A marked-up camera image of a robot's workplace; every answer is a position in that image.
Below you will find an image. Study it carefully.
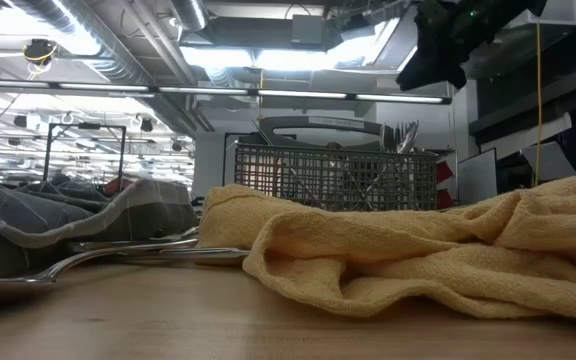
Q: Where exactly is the grey checked dish towel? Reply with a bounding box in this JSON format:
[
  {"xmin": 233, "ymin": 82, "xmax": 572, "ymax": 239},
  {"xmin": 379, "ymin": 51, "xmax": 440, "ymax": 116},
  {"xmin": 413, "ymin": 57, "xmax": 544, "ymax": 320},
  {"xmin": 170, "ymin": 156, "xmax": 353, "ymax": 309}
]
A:
[{"xmin": 0, "ymin": 177, "xmax": 200, "ymax": 280}]

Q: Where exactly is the long ceiling light strip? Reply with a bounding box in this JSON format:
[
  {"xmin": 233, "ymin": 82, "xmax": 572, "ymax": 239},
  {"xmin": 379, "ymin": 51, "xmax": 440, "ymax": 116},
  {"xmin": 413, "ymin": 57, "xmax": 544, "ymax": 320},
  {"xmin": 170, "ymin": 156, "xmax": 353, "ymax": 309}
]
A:
[{"xmin": 0, "ymin": 77, "xmax": 453, "ymax": 106}]

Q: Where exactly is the red object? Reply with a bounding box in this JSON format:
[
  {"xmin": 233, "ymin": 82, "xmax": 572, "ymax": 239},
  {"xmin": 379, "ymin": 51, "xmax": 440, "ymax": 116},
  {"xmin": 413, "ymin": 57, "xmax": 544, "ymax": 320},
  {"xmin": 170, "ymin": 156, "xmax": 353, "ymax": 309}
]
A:
[{"xmin": 102, "ymin": 177, "xmax": 134, "ymax": 195}]

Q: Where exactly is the slim steel utensil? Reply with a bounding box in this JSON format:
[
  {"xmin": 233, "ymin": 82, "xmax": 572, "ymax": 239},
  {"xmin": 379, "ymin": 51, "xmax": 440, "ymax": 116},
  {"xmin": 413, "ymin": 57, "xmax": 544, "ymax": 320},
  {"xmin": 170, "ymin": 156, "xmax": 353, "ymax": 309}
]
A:
[{"xmin": 112, "ymin": 246, "xmax": 251, "ymax": 266}]

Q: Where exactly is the black metal frame stand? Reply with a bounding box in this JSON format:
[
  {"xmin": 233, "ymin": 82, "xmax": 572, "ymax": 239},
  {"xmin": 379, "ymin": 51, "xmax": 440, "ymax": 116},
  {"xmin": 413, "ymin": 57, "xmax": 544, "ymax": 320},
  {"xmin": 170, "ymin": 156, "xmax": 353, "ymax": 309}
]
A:
[{"xmin": 41, "ymin": 122, "xmax": 128, "ymax": 194}]

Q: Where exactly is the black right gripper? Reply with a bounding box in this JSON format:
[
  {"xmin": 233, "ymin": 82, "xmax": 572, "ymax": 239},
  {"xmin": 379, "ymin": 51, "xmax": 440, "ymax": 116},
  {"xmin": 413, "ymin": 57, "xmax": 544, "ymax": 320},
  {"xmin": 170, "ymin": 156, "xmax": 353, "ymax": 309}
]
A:
[{"xmin": 396, "ymin": 0, "xmax": 549, "ymax": 92}]

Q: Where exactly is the white panel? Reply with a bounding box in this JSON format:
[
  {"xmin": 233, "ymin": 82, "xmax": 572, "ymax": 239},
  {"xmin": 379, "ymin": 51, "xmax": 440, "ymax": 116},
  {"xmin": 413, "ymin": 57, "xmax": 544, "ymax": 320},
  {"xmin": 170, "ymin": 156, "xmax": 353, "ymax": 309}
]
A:
[{"xmin": 520, "ymin": 141, "xmax": 576, "ymax": 182}]

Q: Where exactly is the yellow terry towel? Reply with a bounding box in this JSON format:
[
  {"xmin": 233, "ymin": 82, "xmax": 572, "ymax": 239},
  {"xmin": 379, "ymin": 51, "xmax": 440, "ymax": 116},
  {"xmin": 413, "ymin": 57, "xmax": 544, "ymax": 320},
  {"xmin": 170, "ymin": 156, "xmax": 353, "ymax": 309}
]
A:
[{"xmin": 197, "ymin": 172, "xmax": 576, "ymax": 326}]

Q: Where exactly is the red and white sign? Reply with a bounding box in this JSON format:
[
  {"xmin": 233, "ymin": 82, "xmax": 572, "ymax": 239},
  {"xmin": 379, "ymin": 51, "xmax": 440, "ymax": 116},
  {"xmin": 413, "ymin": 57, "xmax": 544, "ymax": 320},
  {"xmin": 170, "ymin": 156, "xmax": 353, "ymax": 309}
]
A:
[{"xmin": 435, "ymin": 159, "xmax": 455, "ymax": 211}]

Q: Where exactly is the white board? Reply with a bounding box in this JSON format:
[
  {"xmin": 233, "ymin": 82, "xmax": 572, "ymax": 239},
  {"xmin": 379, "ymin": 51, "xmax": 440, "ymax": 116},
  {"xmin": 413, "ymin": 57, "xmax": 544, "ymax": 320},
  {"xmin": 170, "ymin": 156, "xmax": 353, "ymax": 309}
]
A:
[{"xmin": 456, "ymin": 147, "xmax": 499, "ymax": 205}]

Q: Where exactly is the grey ceiling unit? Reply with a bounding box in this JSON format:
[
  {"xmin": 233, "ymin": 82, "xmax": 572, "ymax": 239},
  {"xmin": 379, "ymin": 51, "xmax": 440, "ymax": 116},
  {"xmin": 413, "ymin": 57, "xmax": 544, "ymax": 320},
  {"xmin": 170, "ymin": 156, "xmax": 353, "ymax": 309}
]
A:
[{"xmin": 290, "ymin": 13, "xmax": 329, "ymax": 49}]

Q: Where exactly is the grey plastic silverware caddy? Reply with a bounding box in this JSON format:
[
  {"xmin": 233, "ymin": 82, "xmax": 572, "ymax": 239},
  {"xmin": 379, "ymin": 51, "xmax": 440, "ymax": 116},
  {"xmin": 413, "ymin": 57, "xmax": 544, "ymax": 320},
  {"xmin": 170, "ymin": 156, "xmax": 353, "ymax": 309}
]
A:
[{"xmin": 232, "ymin": 115, "xmax": 440, "ymax": 212}]

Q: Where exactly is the steel table knife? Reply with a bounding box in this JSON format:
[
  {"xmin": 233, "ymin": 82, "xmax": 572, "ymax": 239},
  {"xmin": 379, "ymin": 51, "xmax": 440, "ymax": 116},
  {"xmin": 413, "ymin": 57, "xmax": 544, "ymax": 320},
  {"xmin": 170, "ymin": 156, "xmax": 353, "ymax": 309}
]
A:
[{"xmin": 250, "ymin": 118, "xmax": 279, "ymax": 149}]

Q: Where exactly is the yellow hanging cord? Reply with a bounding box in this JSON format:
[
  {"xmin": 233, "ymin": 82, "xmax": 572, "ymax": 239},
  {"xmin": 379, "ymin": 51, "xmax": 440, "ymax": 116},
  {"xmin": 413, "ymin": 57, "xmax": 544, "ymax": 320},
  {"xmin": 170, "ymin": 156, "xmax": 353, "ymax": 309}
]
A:
[{"xmin": 535, "ymin": 22, "xmax": 543, "ymax": 187}]

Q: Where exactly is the black yellow cable reel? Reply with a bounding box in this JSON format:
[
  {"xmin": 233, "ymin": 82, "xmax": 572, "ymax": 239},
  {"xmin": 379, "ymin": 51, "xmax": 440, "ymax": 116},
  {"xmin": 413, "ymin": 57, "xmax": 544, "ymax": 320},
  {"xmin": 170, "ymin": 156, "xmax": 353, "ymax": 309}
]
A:
[{"xmin": 22, "ymin": 38, "xmax": 59, "ymax": 67}]

